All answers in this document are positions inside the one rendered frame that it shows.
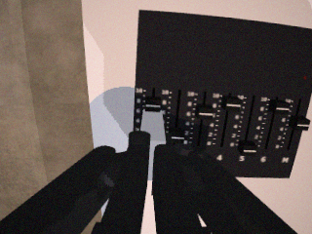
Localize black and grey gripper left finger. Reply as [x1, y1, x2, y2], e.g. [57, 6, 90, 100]
[0, 109, 153, 234]

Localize black lighting desk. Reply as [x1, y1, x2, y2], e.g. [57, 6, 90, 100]
[134, 10, 312, 178]

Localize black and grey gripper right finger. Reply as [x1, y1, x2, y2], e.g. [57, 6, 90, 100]
[150, 110, 297, 234]

